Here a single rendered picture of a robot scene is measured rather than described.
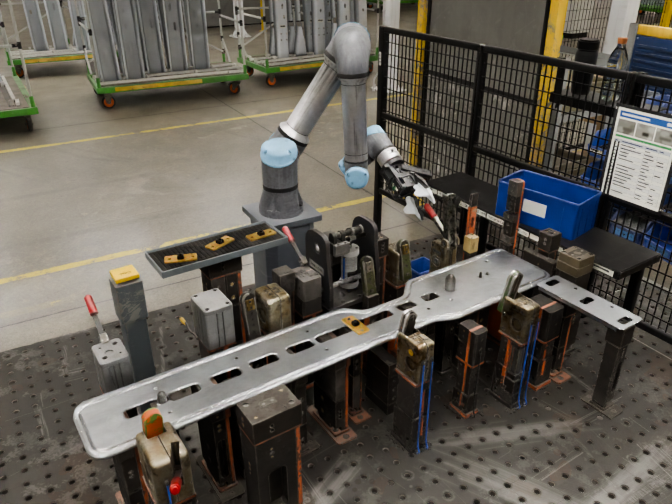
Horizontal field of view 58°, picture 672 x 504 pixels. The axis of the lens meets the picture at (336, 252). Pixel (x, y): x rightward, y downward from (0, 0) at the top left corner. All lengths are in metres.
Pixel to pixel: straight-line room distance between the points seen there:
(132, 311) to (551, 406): 1.21
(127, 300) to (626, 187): 1.56
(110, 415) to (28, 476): 0.43
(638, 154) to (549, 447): 0.95
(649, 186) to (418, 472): 1.14
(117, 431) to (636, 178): 1.67
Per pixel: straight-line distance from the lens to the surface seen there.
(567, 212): 2.13
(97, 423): 1.45
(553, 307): 1.86
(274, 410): 1.35
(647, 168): 2.14
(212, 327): 1.56
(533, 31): 3.80
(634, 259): 2.11
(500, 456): 1.76
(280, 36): 9.24
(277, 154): 1.94
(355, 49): 1.89
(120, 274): 1.64
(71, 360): 2.18
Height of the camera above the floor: 1.93
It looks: 28 degrees down
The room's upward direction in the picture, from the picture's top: straight up
